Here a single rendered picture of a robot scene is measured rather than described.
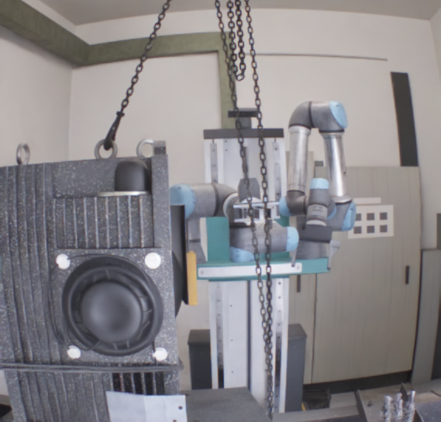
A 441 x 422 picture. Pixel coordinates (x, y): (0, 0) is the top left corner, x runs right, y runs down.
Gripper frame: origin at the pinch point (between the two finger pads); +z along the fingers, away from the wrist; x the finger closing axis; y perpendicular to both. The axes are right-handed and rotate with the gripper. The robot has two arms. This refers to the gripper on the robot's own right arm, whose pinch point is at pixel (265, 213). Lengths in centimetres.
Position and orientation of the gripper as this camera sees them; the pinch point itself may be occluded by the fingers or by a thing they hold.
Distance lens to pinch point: 195.4
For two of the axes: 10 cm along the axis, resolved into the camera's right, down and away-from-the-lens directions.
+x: -9.8, 0.7, -2.0
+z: 2.0, 0.5, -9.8
